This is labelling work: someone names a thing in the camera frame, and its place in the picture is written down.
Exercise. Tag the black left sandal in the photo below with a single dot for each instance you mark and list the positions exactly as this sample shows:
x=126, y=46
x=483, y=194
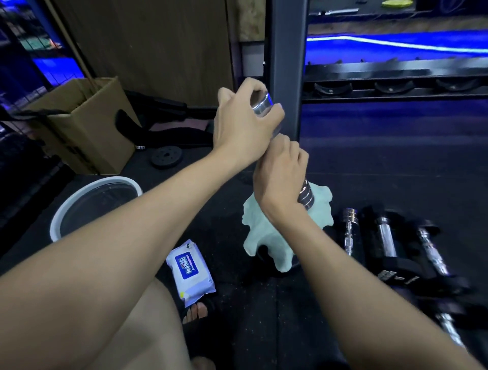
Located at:
x=211, y=328

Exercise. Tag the person's left leg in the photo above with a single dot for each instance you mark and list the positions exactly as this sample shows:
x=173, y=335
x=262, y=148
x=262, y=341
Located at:
x=145, y=335

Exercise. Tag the white rimmed basin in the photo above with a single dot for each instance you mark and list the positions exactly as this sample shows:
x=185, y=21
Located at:
x=61, y=221

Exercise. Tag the light green cloth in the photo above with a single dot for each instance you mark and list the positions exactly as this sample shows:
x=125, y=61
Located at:
x=263, y=236

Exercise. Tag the dark metal rack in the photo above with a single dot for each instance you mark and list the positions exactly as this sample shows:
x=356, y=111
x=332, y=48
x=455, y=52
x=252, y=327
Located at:
x=381, y=70

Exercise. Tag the steel barbell bar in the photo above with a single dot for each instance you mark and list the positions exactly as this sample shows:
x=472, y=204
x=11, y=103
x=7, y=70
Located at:
x=333, y=12

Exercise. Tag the white blue wet wipes pack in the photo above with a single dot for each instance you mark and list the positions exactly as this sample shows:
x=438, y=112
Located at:
x=190, y=274

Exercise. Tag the large chrome dumbbell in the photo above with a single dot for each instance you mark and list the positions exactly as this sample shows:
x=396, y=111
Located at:
x=263, y=103

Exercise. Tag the black padded bench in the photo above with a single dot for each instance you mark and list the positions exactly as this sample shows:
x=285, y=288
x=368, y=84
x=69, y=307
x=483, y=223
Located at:
x=171, y=135

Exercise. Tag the brown cardboard box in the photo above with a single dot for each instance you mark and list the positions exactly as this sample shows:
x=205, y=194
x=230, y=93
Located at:
x=91, y=133

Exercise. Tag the small chrome dumbbell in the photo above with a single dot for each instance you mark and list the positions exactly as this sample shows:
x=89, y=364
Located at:
x=349, y=217

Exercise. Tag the person's left forearm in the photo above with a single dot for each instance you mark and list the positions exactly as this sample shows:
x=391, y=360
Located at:
x=95, y=274

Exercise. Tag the person's left hand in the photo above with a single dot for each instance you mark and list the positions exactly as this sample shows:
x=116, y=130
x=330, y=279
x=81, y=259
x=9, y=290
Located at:
x=236, y=125

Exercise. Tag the person's right hand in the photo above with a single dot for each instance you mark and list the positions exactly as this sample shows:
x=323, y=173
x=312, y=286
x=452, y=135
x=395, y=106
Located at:
x=280, y=175

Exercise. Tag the small black weight plate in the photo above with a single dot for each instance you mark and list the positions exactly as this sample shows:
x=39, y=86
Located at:
x=166, y=157

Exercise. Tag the person's right forearm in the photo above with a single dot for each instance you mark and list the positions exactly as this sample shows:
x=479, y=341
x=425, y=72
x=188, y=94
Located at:
x=362, y=305

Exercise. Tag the yellow weight plate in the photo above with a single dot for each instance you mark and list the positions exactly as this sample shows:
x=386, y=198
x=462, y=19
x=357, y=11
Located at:
x=396, y=4

